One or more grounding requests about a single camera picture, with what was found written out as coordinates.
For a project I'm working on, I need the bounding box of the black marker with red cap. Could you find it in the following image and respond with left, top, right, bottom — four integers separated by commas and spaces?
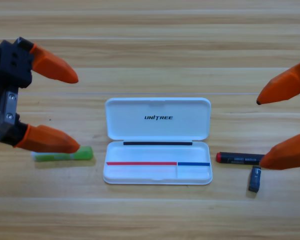
216, 151, 266, 165

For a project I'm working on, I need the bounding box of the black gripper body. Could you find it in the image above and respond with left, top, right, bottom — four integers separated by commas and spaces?
0, 36, 35, 148

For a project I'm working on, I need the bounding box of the green highlighter marker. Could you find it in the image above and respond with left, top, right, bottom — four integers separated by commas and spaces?
31, 146, 94, 162

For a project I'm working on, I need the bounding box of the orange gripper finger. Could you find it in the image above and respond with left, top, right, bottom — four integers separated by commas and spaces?
256, 56, 300, 105
259, 133, 300, 171
13, 124, 81, 154
29, 43, 80, 85

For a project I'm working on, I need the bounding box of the white Unitree pencil case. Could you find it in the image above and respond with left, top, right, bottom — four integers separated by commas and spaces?
102, 97, 213, 186

